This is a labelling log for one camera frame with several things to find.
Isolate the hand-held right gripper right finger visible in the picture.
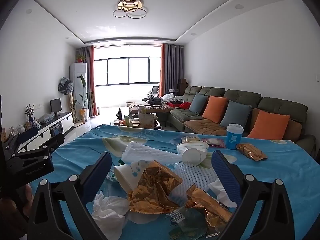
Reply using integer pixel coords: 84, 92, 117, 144
211, 150, 295, 240

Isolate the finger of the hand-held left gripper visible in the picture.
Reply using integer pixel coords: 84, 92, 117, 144
32, 133, 65, 155
10, 127, 39, 153

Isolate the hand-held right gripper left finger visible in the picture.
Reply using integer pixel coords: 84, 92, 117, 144
27, 152, 113, 240

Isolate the white tissue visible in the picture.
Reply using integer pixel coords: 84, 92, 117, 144
92, 191, 131, 240
209, 180, 237, 208

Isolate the crushed printed paper cup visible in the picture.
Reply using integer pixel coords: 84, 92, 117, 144
113, 160, 150, 193

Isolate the gold foil wrapper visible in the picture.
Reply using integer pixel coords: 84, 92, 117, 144
127, 160, 183, 215
186, 184, 233, 222

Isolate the green plastic wrapper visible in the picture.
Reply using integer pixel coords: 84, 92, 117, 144
166, 206, 209, 240

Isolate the person's left hand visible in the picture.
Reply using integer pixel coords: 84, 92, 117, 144
24, 184, 33, 207

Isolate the white TV cabinet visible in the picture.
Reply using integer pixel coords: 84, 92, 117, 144
15, 112, 75, 153

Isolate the vase with flowers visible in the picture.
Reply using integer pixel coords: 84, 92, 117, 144
24, 103, 35, 123

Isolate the clear plastic bag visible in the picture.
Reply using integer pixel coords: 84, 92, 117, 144
41, 112, 55, 124

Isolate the black monitor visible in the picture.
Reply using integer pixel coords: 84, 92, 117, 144
50, 98, 62, 117

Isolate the pink packet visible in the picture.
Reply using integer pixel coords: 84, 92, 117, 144
201, 137, 227, 147

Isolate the sealed gold foil packet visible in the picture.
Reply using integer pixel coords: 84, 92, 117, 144
236, 143, 268, 162

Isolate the blue cup with white lid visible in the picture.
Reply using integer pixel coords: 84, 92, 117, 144
226, 124, 244, 150

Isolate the tall leafy potted plant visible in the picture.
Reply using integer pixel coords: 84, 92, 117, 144
73, 75, 96, 123

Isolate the cloth-covered standing fan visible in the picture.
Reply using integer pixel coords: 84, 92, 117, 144
58, 77, 74, 120

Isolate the white standing air conditioner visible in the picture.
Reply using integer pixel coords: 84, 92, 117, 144
69, 62, 87, 123

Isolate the blue-grey cushion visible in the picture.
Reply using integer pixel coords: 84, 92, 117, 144
189, 92, 208, 115
220, 100, 252, 130

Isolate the orange cushion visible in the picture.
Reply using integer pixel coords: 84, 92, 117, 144
202, 95, 227, 123
247, 110, 290, 140

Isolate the blue printed blanket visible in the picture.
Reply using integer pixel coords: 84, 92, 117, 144
49, 124, 320, 240

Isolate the grey and orange curtain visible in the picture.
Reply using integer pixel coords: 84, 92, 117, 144
160, 43, 185, 98
79, 45, 97, 117

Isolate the coffee table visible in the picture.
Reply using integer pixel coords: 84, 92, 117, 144
110, 119, 162, 131

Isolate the green sectional sofa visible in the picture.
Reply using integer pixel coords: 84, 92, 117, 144
129, 86, 317, 155

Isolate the black office chair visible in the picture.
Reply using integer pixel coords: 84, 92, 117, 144
142, 86, 160, 103

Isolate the large window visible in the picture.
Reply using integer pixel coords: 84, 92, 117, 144
94, 57, 161, 86

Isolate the ring ceiling lamp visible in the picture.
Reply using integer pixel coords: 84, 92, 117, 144
112, 0, 148, 20

